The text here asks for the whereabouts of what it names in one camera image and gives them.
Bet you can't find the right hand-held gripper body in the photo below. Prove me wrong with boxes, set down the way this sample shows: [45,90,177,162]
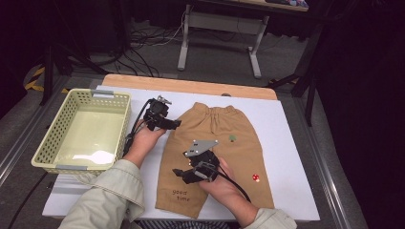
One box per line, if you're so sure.
[182,138,222,185]

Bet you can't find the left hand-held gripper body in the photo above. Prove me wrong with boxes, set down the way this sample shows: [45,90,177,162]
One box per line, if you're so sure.
[142,94,174,132]

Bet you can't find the tan pants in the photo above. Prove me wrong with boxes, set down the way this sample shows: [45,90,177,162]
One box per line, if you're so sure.
[155,101,276,220]

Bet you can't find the cream plastic basket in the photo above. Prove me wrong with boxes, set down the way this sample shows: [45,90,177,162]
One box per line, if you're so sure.
[31,88,133,177]

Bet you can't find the person's left hand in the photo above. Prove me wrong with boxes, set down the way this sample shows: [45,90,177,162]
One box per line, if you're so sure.
[121,122,167,170]

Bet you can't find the person's right hand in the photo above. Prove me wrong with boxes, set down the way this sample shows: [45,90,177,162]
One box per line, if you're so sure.
[198,156,253,213]

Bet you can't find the person's striped clothing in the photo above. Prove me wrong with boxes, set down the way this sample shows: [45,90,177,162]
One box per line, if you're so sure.
[137,220,231,229]

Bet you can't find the white table mat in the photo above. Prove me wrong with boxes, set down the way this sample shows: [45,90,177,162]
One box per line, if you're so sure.
[42,85,321,222]

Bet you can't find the black metal stand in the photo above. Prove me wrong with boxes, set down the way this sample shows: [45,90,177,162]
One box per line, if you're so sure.
[266,28,323,127]
[39,31,111,107]

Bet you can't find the yellow black floor tape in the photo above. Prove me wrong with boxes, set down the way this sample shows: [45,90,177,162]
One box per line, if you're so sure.
[24,66,70,94]

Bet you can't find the wooden desk top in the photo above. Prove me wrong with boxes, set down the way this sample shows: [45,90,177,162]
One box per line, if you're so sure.
[194,0,309,13]

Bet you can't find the colourful patterned item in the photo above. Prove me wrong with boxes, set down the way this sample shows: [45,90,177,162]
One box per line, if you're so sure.
[266,0,309,9]

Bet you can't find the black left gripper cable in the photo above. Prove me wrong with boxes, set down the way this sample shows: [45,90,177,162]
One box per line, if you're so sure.
[122,98,155,157]

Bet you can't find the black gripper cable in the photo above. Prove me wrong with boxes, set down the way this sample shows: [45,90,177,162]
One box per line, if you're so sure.
[122,98,155,157]
[216,167,252,204]

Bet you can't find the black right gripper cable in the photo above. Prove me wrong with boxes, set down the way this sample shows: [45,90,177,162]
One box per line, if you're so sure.
[216,167,252,204]

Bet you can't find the bundle of floor cables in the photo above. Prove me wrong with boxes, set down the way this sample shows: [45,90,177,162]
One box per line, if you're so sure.
[95,12,187,78]

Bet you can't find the white metal desk frame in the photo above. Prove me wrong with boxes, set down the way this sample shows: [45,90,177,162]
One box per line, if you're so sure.
[177,4,270,79]

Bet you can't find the aluminium frame rail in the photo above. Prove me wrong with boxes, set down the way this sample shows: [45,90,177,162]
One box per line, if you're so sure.
[291,96,352,229]
[0,74,70,188]

